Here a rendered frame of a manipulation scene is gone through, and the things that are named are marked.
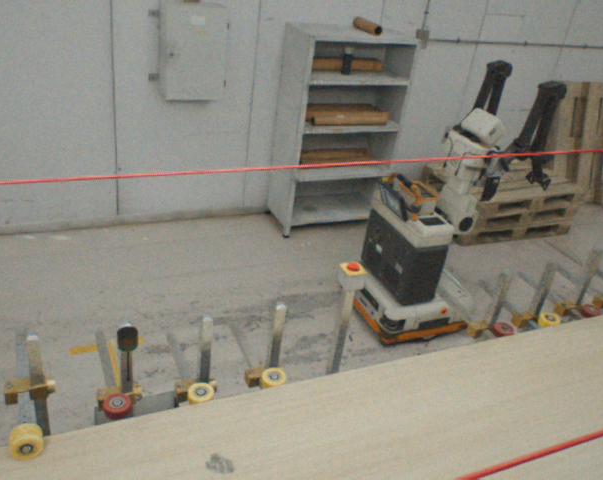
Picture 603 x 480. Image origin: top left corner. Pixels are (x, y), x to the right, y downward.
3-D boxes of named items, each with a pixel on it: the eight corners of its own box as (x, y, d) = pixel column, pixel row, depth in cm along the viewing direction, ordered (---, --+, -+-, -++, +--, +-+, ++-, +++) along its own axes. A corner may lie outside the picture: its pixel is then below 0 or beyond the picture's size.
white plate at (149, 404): (94, 427, 191) (93, 405, 187) (173, 410, 202) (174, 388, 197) (95, 428, 191) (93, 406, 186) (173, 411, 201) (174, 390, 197)
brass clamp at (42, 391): (5, 392, 171) (3, 379, 169) (55, 383, 177) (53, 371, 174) (5, 407, 167) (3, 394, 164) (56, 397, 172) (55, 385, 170)
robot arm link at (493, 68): (486, 56, 344) (497, 60, 336) (503, 60, 351) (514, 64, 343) (458, 127, 363) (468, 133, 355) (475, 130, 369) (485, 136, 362)
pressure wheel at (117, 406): (103, 421, 182) (101, 394, 176) (129, 415, 185) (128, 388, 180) (106, 440, 176) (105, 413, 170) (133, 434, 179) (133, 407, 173)
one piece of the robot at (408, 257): (395, 324, 350) (427, 200, 310) (353, 274, 393) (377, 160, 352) (440, 316, 363) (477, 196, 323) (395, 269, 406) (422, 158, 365)
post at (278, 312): (259, 405, 217) (272, 301, 194) (268, 403, 219) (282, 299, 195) (262, 412, 214) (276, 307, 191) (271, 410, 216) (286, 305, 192)
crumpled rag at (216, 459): (199, 465, 160) (199, 459, 159) (215, 449, 165) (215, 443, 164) (224, 482, 156) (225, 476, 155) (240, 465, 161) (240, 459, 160)
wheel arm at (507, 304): (476, 286, 280) (478, 278, 278) (481, 285, 282) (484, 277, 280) (541, 343, 247) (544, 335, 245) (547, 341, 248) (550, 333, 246)
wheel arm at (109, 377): (94, 338, 211) (94, 329, 209) (104, 337, 212) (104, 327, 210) (113, 428, 177) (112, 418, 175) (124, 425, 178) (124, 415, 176)
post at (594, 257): (555, 332, 276) (593, 245, 252) (560, 331, 277) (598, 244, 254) (561, 337, 273) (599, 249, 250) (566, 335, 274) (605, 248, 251)
